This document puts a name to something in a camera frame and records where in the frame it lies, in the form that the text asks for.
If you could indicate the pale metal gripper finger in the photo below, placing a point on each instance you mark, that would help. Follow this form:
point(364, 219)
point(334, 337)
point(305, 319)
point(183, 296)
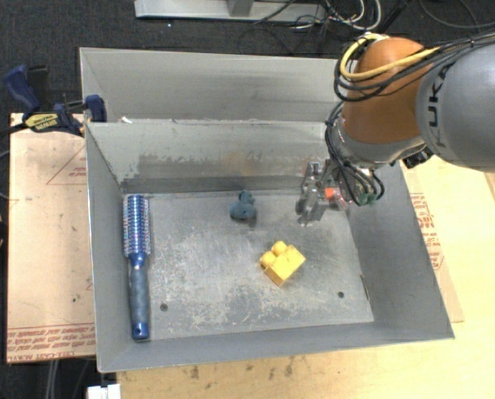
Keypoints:
point(303, 206)
point(316, 214)

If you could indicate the small orange-red object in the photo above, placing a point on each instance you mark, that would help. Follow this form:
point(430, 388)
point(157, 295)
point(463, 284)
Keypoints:
point(335, 195)

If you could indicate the yellow toy building block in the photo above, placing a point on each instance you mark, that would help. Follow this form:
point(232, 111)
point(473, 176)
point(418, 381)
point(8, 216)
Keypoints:
point(282, 264)

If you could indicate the dark blue toy animal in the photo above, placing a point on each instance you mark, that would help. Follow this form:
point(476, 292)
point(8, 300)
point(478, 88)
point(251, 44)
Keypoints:
point(242, 210)

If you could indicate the grey metal bin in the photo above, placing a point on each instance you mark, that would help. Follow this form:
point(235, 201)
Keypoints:
point(214, 272)

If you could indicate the blue round hairbrush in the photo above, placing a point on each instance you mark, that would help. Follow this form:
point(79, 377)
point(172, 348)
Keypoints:
point(136, 239)

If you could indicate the brown cardboard board, red print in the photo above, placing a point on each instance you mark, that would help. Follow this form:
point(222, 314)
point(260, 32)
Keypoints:
point(48, 239)

